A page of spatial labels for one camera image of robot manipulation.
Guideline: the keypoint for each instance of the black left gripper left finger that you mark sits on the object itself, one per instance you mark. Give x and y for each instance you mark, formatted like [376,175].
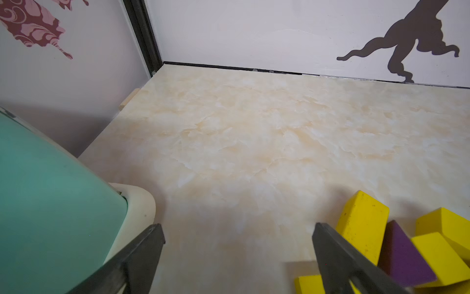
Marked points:
[131,270]

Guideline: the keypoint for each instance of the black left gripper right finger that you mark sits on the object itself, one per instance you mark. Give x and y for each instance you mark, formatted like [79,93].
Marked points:
[343,268]

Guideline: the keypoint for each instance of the yellow rectangular block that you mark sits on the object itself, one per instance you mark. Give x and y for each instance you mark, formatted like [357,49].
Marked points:
[363,224]

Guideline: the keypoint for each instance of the yellow cube block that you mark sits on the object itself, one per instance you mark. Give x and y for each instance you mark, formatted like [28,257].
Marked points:
[442,259]

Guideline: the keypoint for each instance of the yellow flat block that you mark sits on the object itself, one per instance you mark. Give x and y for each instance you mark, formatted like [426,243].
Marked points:
[309,285]

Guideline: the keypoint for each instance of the purple triangle block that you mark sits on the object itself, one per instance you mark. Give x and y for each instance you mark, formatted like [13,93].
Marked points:
[400,259]

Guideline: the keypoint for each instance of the mint green toaster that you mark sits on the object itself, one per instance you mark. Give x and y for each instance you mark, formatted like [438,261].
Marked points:
[60,223]

